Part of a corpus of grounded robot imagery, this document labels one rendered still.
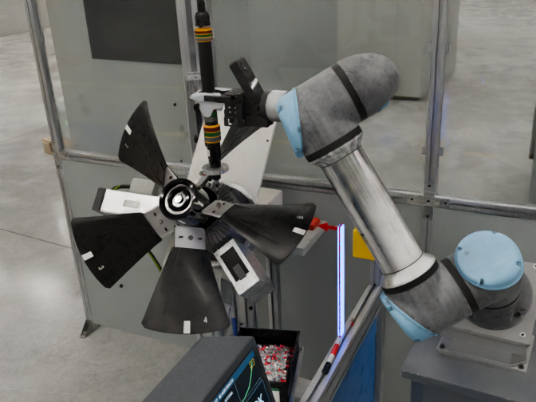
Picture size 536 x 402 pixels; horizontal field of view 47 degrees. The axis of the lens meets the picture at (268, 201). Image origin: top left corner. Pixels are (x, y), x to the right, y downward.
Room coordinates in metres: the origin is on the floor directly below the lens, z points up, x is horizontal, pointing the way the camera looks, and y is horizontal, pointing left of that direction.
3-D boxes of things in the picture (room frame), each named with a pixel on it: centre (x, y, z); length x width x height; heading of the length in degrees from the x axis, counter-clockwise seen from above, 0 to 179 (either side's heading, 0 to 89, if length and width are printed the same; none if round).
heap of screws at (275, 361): (1.29, 0.04, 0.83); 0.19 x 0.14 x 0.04; 169
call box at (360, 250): (1.63, -0.32, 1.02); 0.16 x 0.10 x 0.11; 154
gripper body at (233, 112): (1.48, 0.04, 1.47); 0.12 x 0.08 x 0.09; 64
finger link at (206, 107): (1.50, 0.14, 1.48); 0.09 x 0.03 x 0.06; 74
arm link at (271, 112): (1.45, -0.04, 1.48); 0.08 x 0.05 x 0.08; 154
